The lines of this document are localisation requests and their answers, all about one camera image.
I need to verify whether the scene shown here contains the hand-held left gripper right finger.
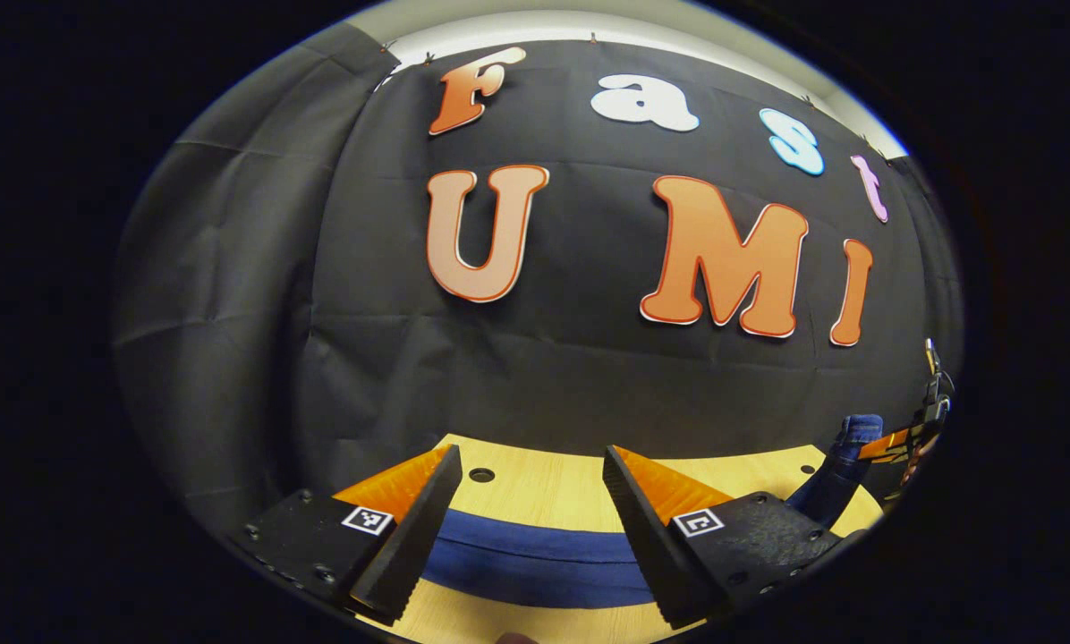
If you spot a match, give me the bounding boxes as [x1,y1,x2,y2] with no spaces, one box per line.
[601,444,869,631]

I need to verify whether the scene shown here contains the row of small cloth clips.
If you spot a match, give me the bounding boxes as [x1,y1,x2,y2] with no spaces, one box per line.
[376,32,889,162]

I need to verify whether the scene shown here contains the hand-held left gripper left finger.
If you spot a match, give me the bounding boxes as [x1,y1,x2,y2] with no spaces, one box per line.
[229,444,464,627]

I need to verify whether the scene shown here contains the blue denim jeans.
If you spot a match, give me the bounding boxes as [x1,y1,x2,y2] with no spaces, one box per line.
[419,413,885,611]

